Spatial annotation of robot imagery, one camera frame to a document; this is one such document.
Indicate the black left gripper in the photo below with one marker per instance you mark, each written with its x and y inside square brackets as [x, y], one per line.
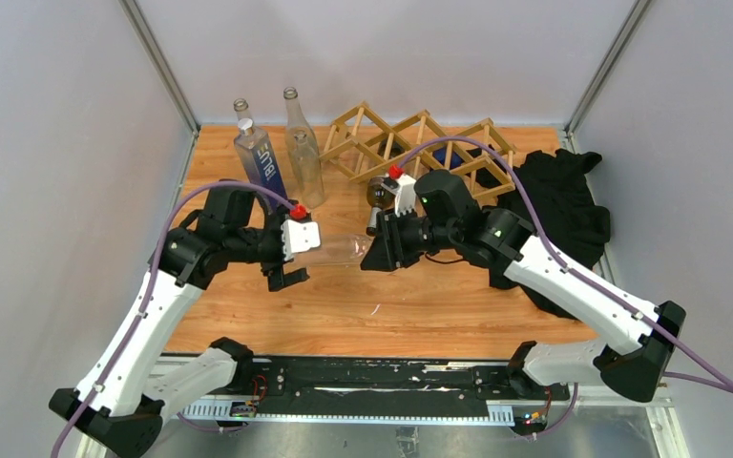
[275, 268]

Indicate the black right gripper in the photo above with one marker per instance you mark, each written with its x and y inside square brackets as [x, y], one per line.
[388, 254]

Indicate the olive wine bottle silver neck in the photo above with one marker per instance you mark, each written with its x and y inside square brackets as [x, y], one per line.
[379, 197]

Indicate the small clear bottle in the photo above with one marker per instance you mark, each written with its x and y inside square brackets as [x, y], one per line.
[307, 168]

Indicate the blue square glass bottle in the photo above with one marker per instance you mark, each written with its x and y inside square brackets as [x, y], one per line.
[257, 155]

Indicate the dark labelled clear bottle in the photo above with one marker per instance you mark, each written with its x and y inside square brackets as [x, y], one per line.
[242, 110]

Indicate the clear glass bottle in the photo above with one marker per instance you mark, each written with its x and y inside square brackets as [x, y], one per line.
[296, 120]

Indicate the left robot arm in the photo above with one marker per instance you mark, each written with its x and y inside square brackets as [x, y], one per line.
[117, 404]

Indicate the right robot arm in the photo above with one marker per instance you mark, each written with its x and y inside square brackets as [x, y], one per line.
[635, 337]

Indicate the wooden wine rack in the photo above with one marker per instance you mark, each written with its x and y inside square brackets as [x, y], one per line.
[362, 145]

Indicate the dark green cloth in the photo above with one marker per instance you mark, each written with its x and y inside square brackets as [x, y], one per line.
[557, 186]

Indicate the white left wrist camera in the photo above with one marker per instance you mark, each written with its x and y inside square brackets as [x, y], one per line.
[299, 237]

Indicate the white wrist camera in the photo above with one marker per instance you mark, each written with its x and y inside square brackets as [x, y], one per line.
[402, 188]
[299, 237]

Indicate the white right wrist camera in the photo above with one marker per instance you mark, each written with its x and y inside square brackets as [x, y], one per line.
[402, 188]

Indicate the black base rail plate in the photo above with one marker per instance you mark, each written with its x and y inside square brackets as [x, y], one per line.
[352, 389]

